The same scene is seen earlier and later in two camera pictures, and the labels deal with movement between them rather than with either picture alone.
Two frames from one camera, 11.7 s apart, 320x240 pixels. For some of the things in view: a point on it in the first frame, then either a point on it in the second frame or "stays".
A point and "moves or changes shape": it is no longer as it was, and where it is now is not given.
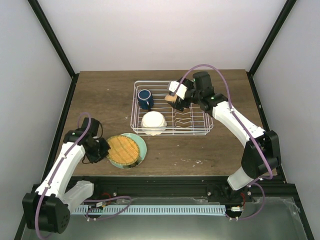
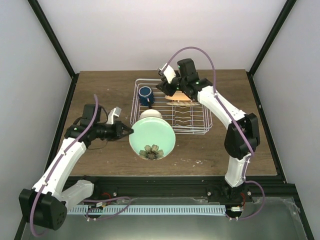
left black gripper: (106, 147) -> (119, 127)
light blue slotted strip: (205, 210) stays
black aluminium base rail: (185, 187) stays
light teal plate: (143, 149) -> (153, 138)
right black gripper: (178, 104) -> (166, 89)
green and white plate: (124, 150) moves or changes shape
